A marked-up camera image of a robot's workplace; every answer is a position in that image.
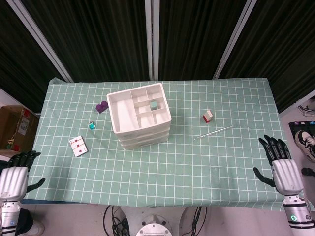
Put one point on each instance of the white sneaker with laces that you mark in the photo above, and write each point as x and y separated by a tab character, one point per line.
305	110

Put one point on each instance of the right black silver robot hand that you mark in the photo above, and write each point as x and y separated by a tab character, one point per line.
288	174

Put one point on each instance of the black pleated curtain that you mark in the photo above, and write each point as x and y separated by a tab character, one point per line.
98	37
197	37
17	61
283	49

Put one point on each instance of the white plastic drawer organizer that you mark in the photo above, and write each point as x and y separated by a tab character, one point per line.
120	110

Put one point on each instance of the round white robot base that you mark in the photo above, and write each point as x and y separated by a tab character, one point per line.
153	227

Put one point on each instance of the green white checked tablecloth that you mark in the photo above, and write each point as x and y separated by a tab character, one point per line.
147	177

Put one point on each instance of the brown cardboard box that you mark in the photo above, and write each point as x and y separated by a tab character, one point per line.
9	123

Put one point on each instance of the clear plastic drawer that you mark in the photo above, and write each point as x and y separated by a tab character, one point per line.
142	134

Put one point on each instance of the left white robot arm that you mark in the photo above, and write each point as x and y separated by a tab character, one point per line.
9	216

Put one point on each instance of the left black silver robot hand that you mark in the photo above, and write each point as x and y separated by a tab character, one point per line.
13	182

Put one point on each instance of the white frame post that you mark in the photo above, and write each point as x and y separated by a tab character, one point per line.
39	37
233	39
152	37

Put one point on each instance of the black device with coloured buttons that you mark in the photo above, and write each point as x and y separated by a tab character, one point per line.
299	125

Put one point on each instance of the teal cube eraser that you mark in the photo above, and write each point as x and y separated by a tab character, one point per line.
154	105

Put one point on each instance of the purple heart-shaped block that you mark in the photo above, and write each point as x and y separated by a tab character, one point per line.
102	107

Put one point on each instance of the white shoe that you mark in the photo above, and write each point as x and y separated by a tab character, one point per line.
38	228

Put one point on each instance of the red white stamp block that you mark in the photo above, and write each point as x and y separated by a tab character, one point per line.
207	116

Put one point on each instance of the black white sneaker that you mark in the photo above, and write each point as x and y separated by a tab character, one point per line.
306	142

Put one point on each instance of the black cylindrical object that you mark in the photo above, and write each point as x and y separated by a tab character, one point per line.
307	171

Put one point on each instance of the playing card deck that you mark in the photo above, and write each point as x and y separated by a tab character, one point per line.
78	146

